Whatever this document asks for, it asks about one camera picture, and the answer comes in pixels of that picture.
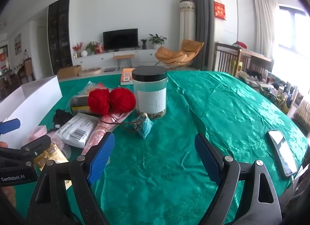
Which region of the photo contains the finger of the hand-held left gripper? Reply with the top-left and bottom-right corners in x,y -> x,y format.
0,118 -> 20,135
0,135 -> 52,162

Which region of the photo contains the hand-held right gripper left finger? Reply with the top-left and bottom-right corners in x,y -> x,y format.
26,132 -> 116,225

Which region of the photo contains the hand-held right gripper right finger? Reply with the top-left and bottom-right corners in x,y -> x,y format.
194,133 -> 283,225

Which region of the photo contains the pink soft packet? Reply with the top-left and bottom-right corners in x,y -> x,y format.
29,125 -> 47,143

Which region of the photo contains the gold foil packet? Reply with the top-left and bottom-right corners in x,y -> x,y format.
34,143 -> 69,171

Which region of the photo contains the pink roll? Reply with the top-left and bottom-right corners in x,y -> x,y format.
81,112 -> 131,158

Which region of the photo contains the white storage box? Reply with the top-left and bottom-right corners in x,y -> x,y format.
0,75 -> 63,149

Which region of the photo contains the black lace cloth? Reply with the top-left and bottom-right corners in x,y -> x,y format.
53,109 -> 73,132

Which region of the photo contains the white barcode packet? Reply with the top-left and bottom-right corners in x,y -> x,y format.
56,112 -> 100,148

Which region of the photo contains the teal fabric sachet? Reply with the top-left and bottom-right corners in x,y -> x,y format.
121,112 -> 153,139

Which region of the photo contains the black packet with yellow label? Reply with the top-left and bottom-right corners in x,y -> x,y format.
70,94 -> 97,115

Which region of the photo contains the red yarn ball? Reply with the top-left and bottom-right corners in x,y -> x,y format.
109,87 -> 136,115
88,88 -> 112,115

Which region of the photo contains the person's left hand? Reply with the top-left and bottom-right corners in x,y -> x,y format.
0,186 -> 16,208

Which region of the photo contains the green tablecloth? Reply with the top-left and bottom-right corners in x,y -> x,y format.
15,70 -> 309,225

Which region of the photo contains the wooden dining chair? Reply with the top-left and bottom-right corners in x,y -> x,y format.
17,58 -> 35,83

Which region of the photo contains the smartphone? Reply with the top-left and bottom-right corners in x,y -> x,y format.
268,130 -> 298,177

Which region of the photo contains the cardboard box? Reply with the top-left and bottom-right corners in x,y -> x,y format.
58,65 -> 82,79

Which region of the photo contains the clear jar with black lid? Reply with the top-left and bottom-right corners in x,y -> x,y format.
132,66 -> 168,120

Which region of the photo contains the orange book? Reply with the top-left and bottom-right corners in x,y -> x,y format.
120,68 -> 136,86

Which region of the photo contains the round wooden tray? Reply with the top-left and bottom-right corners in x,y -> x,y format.
81,68 -> 102,75

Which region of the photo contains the pile of assorted clutter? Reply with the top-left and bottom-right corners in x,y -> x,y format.
239,69 -> 310,129

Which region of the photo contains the white tv cabinet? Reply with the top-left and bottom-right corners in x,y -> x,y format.
73,49 -> 160,72

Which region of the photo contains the dark bookshelf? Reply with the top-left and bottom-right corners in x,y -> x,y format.
48,0 -> 73,75

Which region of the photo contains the red flower arrangement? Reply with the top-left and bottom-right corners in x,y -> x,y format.
72,42 -> 84,58

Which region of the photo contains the wooden slatted chair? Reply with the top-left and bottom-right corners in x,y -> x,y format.
214,42 -> 243,77

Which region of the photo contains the wooden bench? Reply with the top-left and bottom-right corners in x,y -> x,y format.
113,54 -> 135,69

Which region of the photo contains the orange lounge chair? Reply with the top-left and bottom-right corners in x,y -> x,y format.
155,39 -> 204,67

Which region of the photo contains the potted plant with red box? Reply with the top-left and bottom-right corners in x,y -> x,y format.
85,42 -> 104,55

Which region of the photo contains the black television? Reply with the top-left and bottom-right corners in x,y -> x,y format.
103,29 -> 138,51

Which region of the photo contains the large leafy potted plant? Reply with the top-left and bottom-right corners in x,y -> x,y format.
148,33 -> 167,49

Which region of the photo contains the grey curtain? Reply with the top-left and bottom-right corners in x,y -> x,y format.
188,0 -> 215,71

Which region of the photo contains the covered tower air conditioner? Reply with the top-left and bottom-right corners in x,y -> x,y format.
179,0 -> 196,46

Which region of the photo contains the white curtain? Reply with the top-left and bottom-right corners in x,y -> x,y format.
253,0 -> 279,58

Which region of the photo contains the framed wall picture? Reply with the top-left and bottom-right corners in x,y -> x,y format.
15,33 -> 22,55

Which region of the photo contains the red wall hanging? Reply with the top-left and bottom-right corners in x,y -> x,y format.
214,0 -> 227,21

